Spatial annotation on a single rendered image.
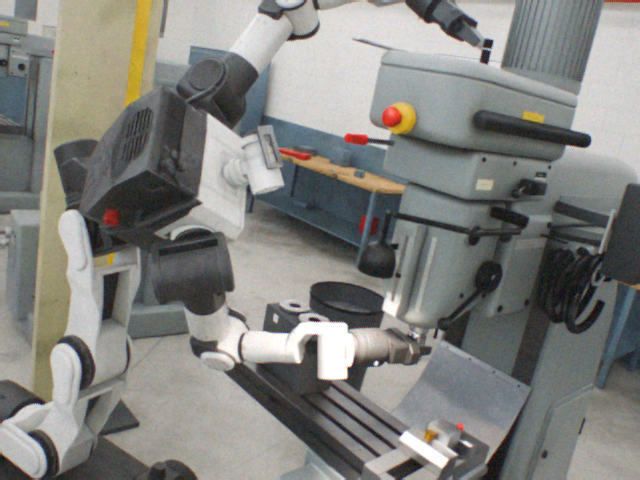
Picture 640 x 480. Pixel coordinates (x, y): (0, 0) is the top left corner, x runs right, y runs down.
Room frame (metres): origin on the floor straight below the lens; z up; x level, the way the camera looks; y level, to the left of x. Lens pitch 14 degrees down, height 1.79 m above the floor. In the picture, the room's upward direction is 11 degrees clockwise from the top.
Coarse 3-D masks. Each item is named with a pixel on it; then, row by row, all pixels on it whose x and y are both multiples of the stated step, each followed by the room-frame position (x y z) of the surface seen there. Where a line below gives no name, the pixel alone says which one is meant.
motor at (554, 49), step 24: (528, 0) 1.44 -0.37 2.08; (552, 0) 1.39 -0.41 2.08; (576, 0) 1.38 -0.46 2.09; (600, 0) 1.42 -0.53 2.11; (528, 24) 1.42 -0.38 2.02; (552, 24) 1.39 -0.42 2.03; (576, 24) 1.39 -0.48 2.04; (528, 48) 1.41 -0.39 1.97; (552, 48) 1.39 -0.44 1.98; (576, 48) 1.39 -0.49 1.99; (528, 72) 1.40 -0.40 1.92; (552, 72) 1.39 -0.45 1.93; (576, 72) 1.40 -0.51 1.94
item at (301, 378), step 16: (272, 304) 1.62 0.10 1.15; (288, 304) 1.62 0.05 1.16; (304, 304) 1.64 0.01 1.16; (272, 320) 1.59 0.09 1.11; (288, 320) 1.53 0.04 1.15; (304, 320) 1.52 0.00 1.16; (320, 320) 1.54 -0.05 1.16; (304, 352) 1.46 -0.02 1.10; (272, 368) 1.56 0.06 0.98; (288, 368) 1.50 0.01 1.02; (304, 368) 1.46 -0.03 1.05; (288, 384) 1.49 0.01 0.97; (304, 384) 1.47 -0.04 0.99; (320, 384) 1.50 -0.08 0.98
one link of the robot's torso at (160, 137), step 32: (160, 96) 1.12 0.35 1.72; (128, 128) 1.13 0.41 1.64; (160, 128) 1.09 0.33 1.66; (192, 128) 1.16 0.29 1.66; (224, 128) 1.25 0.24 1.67; (96, 160) 1.22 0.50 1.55; (128, 160) 1.07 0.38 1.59; (160, 160) 1.05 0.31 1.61; (192, 160) 1.12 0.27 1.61; (224, 160) 1.21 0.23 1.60; (96, 192) 1.12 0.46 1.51; (128, 192) 1.07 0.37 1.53; (160, 192) 1.07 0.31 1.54; (192, 192) 1.09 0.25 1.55; (224, 192) 1.17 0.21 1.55; (128, 224) 1.16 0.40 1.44; (160, 224) 1.10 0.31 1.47; (192, 224) 1.10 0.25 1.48; (224, 224) 1.14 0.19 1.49
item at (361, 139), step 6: (348, 138) 1.19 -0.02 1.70; (354, 138) 1.20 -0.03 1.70; (360, 138) 1.21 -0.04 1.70; (366, 138) 1.22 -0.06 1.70; (372, 138) 1.24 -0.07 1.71; (378, 138) 1.26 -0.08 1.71; (360, 144) 1.22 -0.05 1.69; (366, 144) 1.23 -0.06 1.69; (378, 144) 1.26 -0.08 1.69; (384, 144) 1.27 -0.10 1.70; (390, 144) 1.28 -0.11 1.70
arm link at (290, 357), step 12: (300, 324) 1.21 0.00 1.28; (312, 324) 1.19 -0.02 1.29; (324, 324) 1.19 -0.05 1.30; (336, 324) 1.19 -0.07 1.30; (288, 336) 1.21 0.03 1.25; (300, 336) 1.19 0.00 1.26; (288, 348) 1.19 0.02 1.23; (300, 348) 1.22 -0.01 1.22; (288, 360) 1.19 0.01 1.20; (300, 360) 1.21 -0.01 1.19
